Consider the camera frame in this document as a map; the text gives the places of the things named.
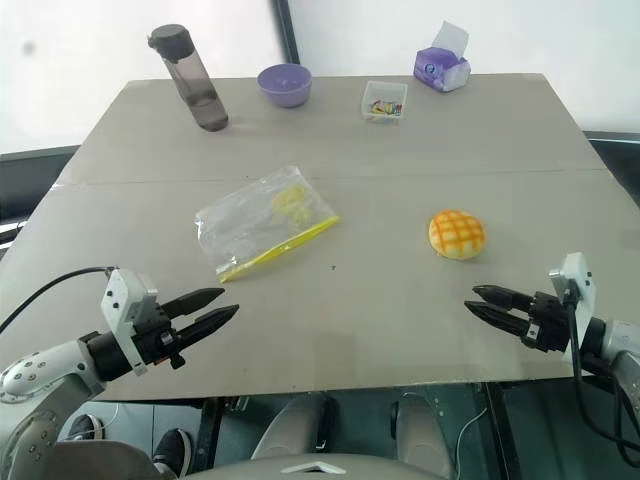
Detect clear plastic box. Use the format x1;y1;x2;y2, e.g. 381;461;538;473
360;80;409;124

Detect small colourful clips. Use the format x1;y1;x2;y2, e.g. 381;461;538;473
368;99;404;118

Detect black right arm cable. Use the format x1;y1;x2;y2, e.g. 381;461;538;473
563;289;640;469

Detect dark low cabinet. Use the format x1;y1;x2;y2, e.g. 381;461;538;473
581;128;640;261
0;144;82;254

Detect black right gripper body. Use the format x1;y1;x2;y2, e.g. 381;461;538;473
520;290;572;357

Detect thin white floor cable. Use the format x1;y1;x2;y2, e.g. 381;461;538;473
458;405;489;454

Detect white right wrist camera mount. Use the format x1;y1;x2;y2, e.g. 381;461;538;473
548;252;596;359

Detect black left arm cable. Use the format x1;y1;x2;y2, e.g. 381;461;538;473
0;266;119;335

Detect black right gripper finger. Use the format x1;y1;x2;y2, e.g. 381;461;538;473
463;299;527;342
471;283;535;312

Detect grey robot leg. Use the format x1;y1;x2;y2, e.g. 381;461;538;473
393;393;454;479
249;393;329;462

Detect black sneaker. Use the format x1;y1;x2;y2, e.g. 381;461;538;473
66;412;107;442
151;428;194;479

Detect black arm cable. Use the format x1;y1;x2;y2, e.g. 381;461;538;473
0;266;119;335
563;289;640;469

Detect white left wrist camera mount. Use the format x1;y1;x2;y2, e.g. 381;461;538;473
99;268;160;377

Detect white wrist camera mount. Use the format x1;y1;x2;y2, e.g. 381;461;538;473
99;268;160;377
548;252;596;359

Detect clear yellow-zip plastic bag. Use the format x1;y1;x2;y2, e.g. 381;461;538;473
194;165;341;284

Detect purple plastic bowl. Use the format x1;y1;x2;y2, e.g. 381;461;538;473
256;63;313;109

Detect grey robot torso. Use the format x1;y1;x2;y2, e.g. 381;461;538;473
47;439;456;480

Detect dark window frame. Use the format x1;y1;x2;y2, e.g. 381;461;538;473
271;0;302;66

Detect purple tissue pack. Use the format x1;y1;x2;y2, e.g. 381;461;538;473
413;19;473;93

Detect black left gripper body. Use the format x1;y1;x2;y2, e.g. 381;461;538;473
131;301;187;374

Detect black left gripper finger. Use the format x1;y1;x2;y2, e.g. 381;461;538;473
174;303;241;348
161;287;226;319

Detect yellow pineapple bun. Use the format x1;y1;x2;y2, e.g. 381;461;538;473
428;208;487;261

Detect smoky grey water bottle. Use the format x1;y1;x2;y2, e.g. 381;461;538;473
147;23;230;133

